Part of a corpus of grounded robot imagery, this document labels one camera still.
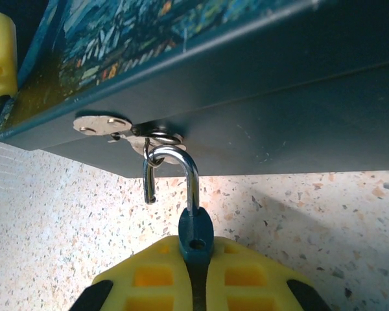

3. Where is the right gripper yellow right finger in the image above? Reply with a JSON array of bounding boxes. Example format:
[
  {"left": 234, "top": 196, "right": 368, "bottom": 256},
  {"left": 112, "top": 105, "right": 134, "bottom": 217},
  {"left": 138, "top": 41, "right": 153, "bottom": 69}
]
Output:
[{"left": 206, "top": 236, "right": 331, "bottom": 311}]

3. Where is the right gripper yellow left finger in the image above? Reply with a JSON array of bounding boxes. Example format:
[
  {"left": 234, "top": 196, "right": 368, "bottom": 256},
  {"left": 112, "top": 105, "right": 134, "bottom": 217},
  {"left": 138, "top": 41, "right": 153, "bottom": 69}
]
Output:
[{"left": 80, "top": 235, "right": 194, "bottom": 311}]

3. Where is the small teal padlock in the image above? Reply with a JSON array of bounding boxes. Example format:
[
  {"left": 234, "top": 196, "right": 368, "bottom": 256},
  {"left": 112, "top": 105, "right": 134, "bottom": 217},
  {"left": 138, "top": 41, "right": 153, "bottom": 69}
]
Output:
[{"left": 141, "top": 144, "right": 217, "bottom": 311}]

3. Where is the starry night print tin box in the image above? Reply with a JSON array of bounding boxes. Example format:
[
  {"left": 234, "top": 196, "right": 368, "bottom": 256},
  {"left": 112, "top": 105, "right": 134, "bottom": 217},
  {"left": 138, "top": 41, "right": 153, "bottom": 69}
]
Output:
[{"left": 0, "top": 0, "right": 389, "bottom": 179}]

